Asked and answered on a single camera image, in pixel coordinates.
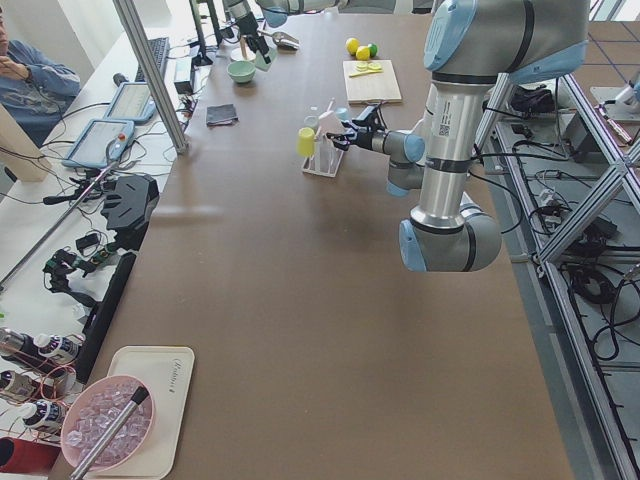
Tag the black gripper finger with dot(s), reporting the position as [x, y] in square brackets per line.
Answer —
[342, 141]
[263, 54]
[252, 42]
[351, 124]

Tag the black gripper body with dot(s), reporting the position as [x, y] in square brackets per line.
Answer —
[247, 23]
[368, 139]

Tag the mint green cup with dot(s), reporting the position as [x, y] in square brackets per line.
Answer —
[266, 67]

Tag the pink cup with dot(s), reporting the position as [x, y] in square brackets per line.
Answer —
[329, 123]

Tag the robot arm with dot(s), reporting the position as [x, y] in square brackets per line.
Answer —
[469, 44]
[276, 14]

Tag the light blue cup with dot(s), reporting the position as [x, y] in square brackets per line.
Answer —
[342, 113]

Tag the yellow cup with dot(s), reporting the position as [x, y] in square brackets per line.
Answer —
[305, 146]

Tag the grey cup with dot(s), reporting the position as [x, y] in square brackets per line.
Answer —
[311, 121]

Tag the red cup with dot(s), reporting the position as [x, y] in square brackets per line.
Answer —
[20, 456]

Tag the metal scoop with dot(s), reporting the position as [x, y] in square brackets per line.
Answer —
[282, 40]

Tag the green bowl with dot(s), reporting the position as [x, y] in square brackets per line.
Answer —
[241, 71]

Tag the bamboo cutting board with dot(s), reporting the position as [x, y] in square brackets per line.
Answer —
[371, 88]

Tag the yellow plastic knife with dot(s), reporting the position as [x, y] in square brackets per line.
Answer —
[364, 73]

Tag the yellow lemon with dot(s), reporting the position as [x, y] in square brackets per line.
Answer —
[363, 53]
[352, 44]

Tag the grey cloth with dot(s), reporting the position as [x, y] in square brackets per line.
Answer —
[221, 115]

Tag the green lime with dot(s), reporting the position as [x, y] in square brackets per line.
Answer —
[372, 50]

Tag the black keyboard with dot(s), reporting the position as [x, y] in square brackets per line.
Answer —
[159, 51]

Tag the teach pendant far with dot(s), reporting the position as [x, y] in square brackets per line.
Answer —
[133, 102]

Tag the teach pendant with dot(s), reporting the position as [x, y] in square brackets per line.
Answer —
[133, 102]
[102, 142]

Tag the teach pendant near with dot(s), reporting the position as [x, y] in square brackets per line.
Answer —
[102, 142]

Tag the seated person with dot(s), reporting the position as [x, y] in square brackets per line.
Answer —
[35, 90]

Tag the cream plastic tray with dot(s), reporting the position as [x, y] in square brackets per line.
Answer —
[166, 371]

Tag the metal rod tool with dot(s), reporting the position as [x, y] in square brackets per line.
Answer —
[140, 395]

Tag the pink bowl of ice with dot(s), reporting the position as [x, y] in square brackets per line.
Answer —
[94, 410]

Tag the white wire cup holder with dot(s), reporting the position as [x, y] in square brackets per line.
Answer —
[326, 159]

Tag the aluminium frame post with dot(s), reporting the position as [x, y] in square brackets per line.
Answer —
[136, 34]

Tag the aluminium truss frame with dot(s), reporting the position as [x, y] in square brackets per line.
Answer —
[569, 182]

